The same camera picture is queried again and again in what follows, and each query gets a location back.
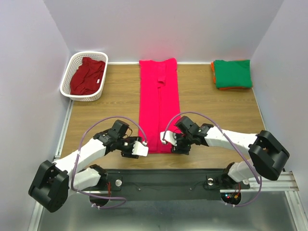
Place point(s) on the white perforated plastic basket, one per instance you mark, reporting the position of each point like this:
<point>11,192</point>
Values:
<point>74,63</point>

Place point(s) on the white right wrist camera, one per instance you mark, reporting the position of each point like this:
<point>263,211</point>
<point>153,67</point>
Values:
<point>168,137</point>

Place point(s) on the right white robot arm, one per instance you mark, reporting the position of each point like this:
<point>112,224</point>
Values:
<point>263,155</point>

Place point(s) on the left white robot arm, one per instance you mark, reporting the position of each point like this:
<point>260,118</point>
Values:
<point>55,181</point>

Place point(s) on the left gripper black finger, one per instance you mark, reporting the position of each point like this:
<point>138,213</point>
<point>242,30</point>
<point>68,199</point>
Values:
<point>133,139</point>
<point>129,155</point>

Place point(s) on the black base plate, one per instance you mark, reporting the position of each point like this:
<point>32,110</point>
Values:
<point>164,184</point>

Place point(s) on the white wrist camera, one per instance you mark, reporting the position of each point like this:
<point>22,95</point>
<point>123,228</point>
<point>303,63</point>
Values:
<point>139,149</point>
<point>168,137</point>

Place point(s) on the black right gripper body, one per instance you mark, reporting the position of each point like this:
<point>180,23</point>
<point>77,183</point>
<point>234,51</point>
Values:
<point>184,139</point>

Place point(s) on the folded orange t shirt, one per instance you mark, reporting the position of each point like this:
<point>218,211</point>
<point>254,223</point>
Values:
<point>212,69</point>

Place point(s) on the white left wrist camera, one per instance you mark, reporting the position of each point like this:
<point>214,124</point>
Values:
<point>139,149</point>

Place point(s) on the bright pink t shirt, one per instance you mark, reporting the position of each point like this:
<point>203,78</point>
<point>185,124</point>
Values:
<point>159,101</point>

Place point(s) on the dark red t shirt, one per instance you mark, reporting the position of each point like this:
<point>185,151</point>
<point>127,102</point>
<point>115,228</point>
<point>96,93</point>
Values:
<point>87,79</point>

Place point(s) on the folded green t shirt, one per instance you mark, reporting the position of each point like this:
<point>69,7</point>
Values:
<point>232,73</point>

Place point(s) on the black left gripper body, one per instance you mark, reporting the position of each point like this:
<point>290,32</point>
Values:
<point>124,146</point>

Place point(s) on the aluminium frame rail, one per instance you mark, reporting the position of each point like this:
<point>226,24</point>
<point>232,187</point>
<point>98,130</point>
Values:
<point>38,208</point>

